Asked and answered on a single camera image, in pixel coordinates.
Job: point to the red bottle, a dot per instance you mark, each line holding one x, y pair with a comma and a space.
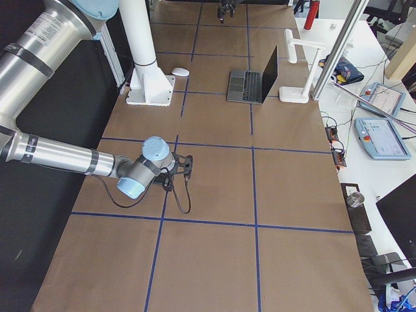
312, 13

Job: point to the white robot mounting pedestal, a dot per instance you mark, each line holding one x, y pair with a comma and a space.
149, 85

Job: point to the white desk lamp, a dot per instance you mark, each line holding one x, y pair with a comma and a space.
297, 89

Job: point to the dark grey laptop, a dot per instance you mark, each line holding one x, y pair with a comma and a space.
253, 87

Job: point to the brown paper table cover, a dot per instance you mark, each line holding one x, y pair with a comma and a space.
261, 225

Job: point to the near blue teach pendant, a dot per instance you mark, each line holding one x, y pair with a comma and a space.
381, 140

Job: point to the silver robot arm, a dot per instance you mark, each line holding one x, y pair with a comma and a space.
73, 107

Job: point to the far blue teach pendant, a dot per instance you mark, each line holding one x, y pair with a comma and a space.
385, 98

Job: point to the left grey USB hub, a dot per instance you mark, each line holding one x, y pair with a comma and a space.
331, 133

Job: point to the silver metal cup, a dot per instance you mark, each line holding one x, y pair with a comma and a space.
355, 199

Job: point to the grey usb hub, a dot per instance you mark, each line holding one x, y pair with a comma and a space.
338, 155
331, 133

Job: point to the navy patterned pouch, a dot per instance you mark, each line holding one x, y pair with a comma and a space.
346, 73

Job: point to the black box under cup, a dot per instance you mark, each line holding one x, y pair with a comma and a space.
357, 215

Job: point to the blue teach pendant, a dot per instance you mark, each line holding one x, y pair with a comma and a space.
385, 98
381, 140

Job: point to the aluminium frame post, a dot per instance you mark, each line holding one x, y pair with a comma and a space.
347, 29

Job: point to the white computer mouse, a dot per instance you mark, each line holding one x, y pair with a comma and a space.
180, 72

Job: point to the right grey USB hub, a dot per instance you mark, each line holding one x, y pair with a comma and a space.
338, 155

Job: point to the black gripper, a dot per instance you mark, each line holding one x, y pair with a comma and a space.
160, 178
225, 6

